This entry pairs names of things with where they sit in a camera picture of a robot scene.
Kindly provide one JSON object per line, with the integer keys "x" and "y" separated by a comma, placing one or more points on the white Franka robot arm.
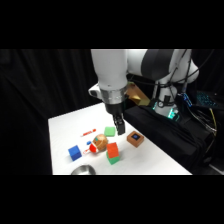
{"x": 111, "y": 70}

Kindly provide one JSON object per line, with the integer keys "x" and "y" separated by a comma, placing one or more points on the brown potato toy with red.
{"x": 99, "y": 143}

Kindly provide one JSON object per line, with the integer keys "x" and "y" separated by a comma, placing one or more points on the brown block with blue square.
{"x": 135, "y": 138}

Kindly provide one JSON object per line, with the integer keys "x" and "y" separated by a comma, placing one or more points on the green base status light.
{"x": 173, "y": 113}

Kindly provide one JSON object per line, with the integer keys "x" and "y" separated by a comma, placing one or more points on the black curtain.
{"x": 40, "y": 86}

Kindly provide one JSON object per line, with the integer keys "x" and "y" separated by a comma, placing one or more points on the light green flat block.
{"x": 109, "y": 131}

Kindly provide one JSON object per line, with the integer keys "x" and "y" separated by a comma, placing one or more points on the tan wrist camera mount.
{"x": 136, "y": 95}

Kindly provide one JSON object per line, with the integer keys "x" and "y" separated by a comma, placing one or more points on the red cube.
{"x": 112, "y": 150}

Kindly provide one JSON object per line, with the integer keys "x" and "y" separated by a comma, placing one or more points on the blue cube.
{"x": 75, "y": 153}

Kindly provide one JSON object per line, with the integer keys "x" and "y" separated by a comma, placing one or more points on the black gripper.
{"x": 115, "y": 108}

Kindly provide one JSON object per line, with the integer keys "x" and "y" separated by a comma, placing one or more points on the red marker pen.
{"x": 88, "y": 133}

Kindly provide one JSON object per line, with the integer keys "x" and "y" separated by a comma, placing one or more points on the dark green cube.
{"x": 114, "y": 160}

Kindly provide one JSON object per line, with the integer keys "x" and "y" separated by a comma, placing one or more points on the keyboard with blue backlight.
{"x": 207, "y": 99}

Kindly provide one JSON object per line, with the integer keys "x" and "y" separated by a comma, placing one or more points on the silver metal bowl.
{"x": 83, "y": 170}

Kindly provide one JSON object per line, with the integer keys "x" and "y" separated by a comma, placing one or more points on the black cloth-covered robot stand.
{"x": 160, "y": 133}

